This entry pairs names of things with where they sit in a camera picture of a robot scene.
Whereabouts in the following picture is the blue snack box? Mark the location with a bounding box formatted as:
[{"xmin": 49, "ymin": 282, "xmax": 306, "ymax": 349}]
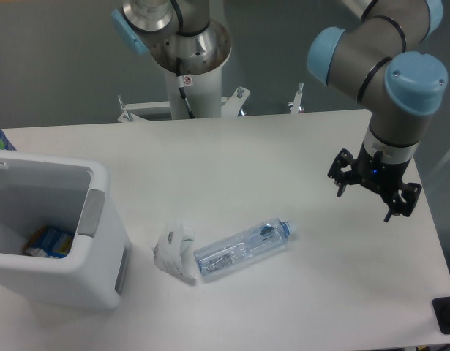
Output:
[{"xmin": 22, "ymin": 226, "xmax": 75, "ymax": 259}]

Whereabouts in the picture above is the clear plastic water bottle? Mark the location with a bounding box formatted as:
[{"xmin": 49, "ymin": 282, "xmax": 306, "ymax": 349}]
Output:
[{"xmin": 193, "ymin": 218, "xmax": 298, "ymax": 282}]

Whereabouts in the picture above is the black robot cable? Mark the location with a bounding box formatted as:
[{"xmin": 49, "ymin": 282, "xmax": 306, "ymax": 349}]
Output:
[{"xmin": 175, "ymin": 57, "xmax": 196, "ymax": 120}]

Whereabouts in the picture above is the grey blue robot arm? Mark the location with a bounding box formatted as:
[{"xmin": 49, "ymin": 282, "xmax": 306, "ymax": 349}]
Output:
[{"xmin": 111, "ymin": 1, "xmax": 448, "ymax": 216}]

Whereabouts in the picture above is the white plastic trash can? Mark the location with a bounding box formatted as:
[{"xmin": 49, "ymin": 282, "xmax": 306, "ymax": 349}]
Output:
[{"xmin": 0, "ymin": 150, "xmax": 131, "ymax": 309}]

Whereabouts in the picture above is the white paper wrapper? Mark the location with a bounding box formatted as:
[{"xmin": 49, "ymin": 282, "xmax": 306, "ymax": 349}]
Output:
[{"xmin": 152, "ymin": 219, "xmax": 196, "ymax": 285}]

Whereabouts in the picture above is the black device at table corner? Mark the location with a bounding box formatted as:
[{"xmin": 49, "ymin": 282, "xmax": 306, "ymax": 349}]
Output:
[{"xmin": 432, "ymin": 296, "xmax": 450, "ymax": 335}]

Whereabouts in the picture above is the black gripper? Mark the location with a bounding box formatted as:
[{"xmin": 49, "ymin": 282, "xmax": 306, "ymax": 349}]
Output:
[{"xmin": 328, "ymin": 145, "xmax": 422, "ymax": 222}]

